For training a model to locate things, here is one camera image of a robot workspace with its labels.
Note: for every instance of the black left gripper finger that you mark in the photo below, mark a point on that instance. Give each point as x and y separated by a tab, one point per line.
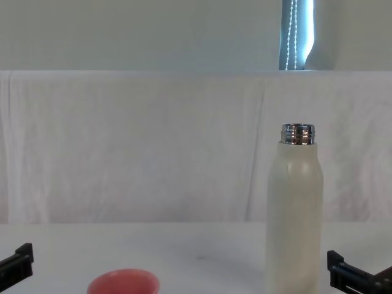
24	260

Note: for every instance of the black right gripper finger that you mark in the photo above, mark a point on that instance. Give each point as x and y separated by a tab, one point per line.
337	271

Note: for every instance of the cream vacuum bottle steel neck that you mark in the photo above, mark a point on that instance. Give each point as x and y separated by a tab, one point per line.
294	214

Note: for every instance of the pink plastic cup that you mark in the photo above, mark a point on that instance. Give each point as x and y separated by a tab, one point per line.
122	283

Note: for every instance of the white table cloth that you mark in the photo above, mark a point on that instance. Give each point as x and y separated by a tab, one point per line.
153	245

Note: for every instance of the white wrinkled backdrop curtain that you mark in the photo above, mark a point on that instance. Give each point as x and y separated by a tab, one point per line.
137	147

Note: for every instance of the pale smooth curtain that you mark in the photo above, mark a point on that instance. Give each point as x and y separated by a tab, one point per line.
137	33

